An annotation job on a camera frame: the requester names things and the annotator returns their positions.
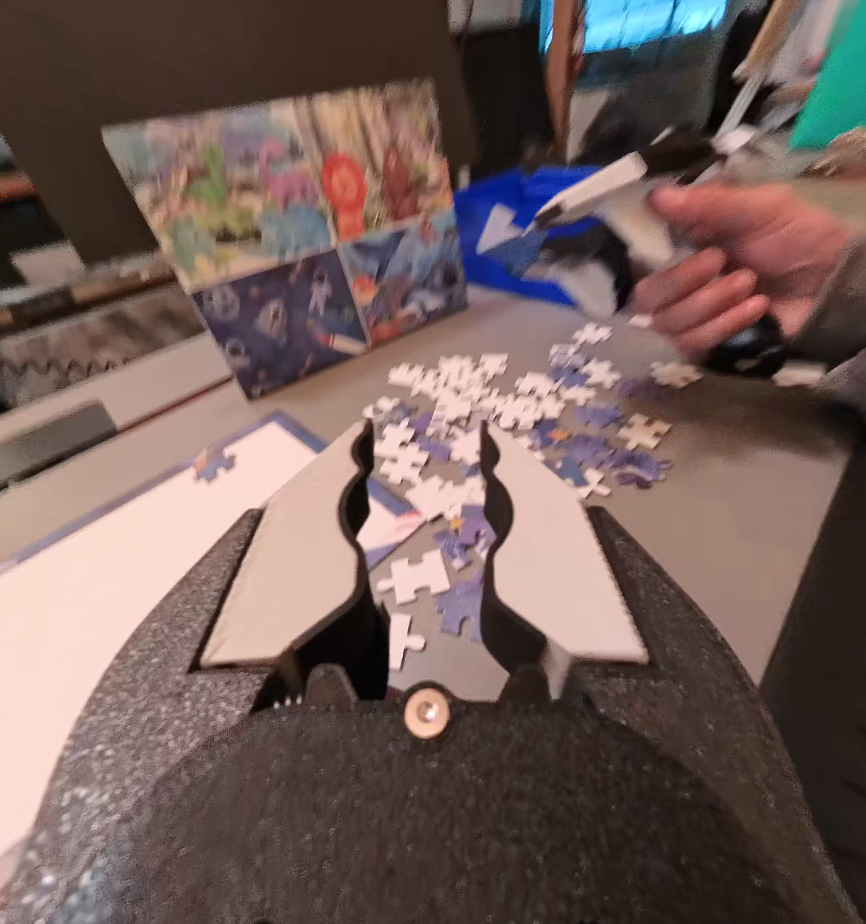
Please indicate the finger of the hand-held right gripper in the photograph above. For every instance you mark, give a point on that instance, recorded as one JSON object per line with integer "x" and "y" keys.
{"x": 599, "y": 184}
{"x": 595, "y": 289}

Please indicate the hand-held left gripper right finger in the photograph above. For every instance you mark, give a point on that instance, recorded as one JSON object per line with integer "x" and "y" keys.
{"x": 570, "y": 577}

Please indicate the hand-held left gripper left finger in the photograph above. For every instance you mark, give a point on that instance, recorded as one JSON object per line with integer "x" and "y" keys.
{"x": 288, "y": 570}

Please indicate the blue white puzzle piece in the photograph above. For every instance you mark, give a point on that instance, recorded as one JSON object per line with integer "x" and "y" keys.
{"x": 519, "y": 252}

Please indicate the pile of jigsaw puzzle pieces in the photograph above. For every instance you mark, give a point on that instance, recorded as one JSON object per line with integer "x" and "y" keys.
{"x": 476, "y": 404}

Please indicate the blue framed puzzle board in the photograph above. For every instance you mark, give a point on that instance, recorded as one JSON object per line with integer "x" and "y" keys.
{"x": 115, "y": 577}

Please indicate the grey desk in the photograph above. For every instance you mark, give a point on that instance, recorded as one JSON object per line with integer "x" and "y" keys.
{"x": 729, "y": 505}

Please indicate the dark grey desk flap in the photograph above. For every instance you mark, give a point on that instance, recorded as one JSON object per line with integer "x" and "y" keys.
{"x": 35, "y": 447}

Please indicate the person's right hand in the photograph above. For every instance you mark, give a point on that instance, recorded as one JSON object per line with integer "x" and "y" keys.
{"x": 765, "y": 245}

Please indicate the blue plastic bin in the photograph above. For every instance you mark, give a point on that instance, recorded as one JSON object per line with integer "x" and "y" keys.
{"x": 490, "y": 202}

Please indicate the teal green panel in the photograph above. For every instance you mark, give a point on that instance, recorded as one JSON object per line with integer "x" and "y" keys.
{"x": 844, "y": 79}

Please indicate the illustrated puzzle box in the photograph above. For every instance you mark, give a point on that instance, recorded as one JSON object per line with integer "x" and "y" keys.
{"x": 295, "y": 231}

